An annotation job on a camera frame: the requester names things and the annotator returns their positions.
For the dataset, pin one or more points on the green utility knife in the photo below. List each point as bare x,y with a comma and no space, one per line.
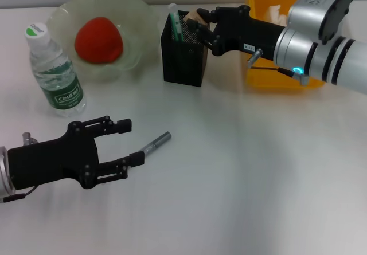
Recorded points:
175,23

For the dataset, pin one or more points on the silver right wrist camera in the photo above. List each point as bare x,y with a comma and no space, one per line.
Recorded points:
318,5

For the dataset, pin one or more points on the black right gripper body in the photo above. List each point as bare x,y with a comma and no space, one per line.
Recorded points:
243,31

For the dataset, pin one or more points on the black mesh pen holder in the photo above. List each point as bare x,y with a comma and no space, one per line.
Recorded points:
183,63

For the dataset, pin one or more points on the red-orange fruit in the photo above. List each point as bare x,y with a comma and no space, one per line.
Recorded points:
99,41

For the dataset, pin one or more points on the clear water bottle green label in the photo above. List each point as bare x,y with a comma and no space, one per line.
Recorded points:
61,88

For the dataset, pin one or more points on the tan eraser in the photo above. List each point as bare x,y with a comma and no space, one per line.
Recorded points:
193,16

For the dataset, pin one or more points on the pale green glass fruit bowl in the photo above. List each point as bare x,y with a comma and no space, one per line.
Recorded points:
137,37

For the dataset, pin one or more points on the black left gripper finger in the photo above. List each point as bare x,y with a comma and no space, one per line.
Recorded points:
137,159
124,125

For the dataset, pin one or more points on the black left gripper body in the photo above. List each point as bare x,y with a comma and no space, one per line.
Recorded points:
48,163

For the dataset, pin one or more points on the silver grey pen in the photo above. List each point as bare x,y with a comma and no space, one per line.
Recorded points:
156,143

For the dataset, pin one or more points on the white paper ball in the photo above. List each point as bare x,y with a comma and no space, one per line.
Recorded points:
276,13

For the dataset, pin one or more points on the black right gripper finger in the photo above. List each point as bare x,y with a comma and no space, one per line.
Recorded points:
209,15
200,31

